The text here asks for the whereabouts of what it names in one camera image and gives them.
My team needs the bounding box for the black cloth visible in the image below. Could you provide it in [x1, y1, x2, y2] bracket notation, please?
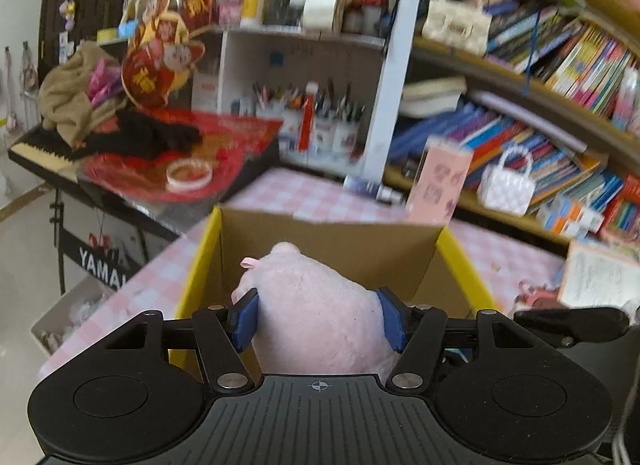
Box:
[82, 110, 203, 161]

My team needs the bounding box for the white cable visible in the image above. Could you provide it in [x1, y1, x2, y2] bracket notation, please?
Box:
[612, 425, 632, 465]

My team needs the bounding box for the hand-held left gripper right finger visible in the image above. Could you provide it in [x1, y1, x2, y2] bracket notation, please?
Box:
[376, 287, 541, 390]

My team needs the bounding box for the clear tape roll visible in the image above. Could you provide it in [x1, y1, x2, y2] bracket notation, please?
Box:
[165, 158, 214, 194]

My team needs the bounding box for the black electric keyboard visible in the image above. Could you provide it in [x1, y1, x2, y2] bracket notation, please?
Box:
[7, 128, 281, 246]

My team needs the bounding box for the cream pearl handle handbag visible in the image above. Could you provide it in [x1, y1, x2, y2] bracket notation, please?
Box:
[421, 0, 493, 57]

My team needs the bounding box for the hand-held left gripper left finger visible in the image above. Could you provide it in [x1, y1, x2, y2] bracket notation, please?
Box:
[102, 288, 261, 392]

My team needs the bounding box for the red plastic bag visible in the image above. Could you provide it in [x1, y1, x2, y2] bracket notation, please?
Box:
[80, 110, 286, 203]

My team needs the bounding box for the stack of lying books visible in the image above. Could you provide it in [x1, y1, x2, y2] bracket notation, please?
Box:
[400, 76, 468, 118]

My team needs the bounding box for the pink brown pouch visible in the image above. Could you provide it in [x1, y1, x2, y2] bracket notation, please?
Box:
[515, 280, 558, 311]

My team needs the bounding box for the white pen cup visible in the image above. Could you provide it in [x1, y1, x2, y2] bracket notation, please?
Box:
[336, 115, 362, 152]
[314, 110, 337, 152]
[252, 95, 282, 119]

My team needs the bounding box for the row of colourful books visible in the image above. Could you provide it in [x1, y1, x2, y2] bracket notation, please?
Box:
[390, 105, 626, 216]

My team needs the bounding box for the white storage bin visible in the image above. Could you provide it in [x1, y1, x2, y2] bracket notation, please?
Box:
[29, 277, 117, 360]

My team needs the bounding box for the white quilted handbag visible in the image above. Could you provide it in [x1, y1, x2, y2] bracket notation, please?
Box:
[476, 146, 537, 217]

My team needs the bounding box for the black keyboard stand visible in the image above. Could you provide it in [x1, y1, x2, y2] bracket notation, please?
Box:
[50, 200, 151, 296]

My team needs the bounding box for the glue bottle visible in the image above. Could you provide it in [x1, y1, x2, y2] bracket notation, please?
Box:
[344, 176, 407, 206]

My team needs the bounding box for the white bottle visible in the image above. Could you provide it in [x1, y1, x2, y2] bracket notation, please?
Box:
[240, 0, 271, 29]

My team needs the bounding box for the open notebook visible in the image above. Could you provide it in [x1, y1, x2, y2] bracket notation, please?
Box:
[556, 239, 640, 311]

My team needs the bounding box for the beige cloth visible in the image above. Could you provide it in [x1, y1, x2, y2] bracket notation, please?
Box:
[39, 42, 131, 143]

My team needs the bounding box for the red box set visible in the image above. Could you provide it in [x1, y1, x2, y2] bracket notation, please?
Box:
[600, 185, 640, 241]

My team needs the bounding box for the yellow cardboard box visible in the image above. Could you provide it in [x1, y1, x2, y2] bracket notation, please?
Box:
[167, 205, 501, 381]

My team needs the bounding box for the row of pastel books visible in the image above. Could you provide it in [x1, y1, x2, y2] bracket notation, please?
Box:
[485, 0, 640, 133]

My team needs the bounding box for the red gold figure decoration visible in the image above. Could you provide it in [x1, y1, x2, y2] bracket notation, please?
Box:
[120, 0, 221, 111]

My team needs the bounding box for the pink card box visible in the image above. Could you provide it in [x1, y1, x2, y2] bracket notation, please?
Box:
[406, 138, 474, 223]

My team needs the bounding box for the pink plush toy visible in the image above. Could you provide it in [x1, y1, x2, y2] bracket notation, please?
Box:
[231, 241, 401, 376]

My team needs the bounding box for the white shelf unit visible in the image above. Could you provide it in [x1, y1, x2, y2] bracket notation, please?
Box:
[190, 0, 431, 181]

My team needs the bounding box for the pink plastic wrapper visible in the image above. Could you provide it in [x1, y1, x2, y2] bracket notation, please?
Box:
[90, 58, 123, 106]

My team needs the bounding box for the pink checked tablecloth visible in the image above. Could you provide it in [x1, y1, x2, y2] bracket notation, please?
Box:
[37, 168, 568, 381]

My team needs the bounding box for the wooden bookshelf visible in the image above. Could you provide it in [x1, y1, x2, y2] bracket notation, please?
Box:
[382, 0, 640, 256]

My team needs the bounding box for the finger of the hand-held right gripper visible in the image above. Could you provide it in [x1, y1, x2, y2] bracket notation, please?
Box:
[514, 306, 632, 348]

